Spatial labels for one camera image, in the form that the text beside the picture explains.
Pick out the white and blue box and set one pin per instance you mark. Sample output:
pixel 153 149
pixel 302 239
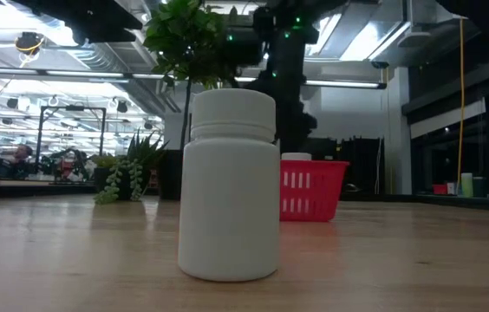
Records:
pixel 451 188

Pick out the light green cup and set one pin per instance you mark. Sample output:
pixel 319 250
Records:
pixel 467 185

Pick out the dark green cup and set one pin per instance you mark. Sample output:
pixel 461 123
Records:
pixel 479 187

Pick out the black aluminium table frame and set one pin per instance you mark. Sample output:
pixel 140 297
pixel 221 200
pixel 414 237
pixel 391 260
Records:
pixel 444 200

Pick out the ceiling light strip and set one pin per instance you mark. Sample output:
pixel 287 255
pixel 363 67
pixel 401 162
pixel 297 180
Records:
pixel 75 73
pixel 340 83

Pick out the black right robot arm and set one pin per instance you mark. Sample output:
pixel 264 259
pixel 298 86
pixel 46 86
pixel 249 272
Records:
pixel 288 17

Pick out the person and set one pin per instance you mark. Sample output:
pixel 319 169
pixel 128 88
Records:
pixel 21 158

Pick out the black background station frame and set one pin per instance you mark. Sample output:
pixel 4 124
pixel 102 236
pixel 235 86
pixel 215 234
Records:
pixel 73 108

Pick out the red plastic basket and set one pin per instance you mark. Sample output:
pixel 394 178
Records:
pixel 314 195

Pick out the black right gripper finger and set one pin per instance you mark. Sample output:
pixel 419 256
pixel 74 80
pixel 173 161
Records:
pixel 298 125

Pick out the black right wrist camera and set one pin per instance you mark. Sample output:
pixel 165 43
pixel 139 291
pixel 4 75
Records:
pixel 246 45

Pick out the succulent plant in pot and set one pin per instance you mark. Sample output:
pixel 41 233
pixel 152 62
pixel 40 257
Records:
pixel 134 169

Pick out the red box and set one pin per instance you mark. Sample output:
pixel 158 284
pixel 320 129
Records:
pixel 439 189

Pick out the leafy plant in black pot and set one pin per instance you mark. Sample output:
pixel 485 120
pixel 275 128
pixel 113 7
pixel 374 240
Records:
pixel 188 39

